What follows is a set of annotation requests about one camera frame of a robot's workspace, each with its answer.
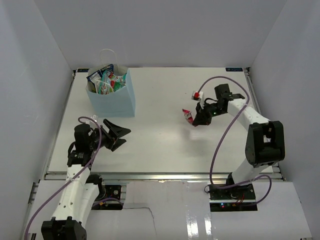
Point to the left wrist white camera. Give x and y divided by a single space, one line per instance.
92 118

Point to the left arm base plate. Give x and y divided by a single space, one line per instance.
109 199

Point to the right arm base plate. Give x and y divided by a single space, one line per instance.
236 199

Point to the small red candy packet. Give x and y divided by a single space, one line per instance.
188 116

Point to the blue snack bag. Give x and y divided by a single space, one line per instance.
97 73

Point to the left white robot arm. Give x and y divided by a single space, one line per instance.
82 188

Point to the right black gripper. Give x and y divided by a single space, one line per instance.
202 118

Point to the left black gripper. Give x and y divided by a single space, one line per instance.
117 131

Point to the light blue paper bag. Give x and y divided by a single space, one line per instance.
118 104

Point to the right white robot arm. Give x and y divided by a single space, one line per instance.
265 141

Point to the teal candy bag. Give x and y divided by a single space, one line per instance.
109 83

